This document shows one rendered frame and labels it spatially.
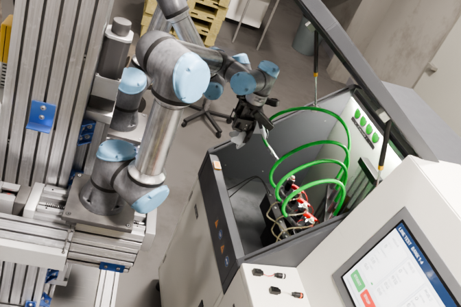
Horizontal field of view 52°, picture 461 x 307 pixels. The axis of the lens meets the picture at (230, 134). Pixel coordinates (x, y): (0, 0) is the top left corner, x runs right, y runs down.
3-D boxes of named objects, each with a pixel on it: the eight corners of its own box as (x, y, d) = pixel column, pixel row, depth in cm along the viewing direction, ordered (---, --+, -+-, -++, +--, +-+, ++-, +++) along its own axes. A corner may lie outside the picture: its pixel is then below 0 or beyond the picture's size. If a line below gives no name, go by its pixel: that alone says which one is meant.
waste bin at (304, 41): (319, 60, 693) (337, 26, 664) (291, 52, 681) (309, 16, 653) (312, 48, 731) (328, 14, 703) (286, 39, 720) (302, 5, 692)
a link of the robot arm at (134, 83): (105, 102, 188) (113, 73, 182) (117, 89, 200) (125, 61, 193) (134, 114, 189) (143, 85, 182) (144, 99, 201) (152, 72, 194)
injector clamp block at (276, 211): (253, 216, 212) (266, 192, 204) (272, 219, 215) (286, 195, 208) (273, 279, 185) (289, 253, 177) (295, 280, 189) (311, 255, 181)
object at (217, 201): (198, 179, 227) (209, 153, 219) (206, 180, 229) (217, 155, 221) (221, 286, 178) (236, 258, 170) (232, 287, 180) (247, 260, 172)
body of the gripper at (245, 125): (228, 120, 176) (239, 93, 170) (248, 124, 179) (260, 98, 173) (232, 131, 170) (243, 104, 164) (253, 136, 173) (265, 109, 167)
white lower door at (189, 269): (158, 268, 262) (196, 177, 228) (162, 268, 263) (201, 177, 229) (169, 385, 211) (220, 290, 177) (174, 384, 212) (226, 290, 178)
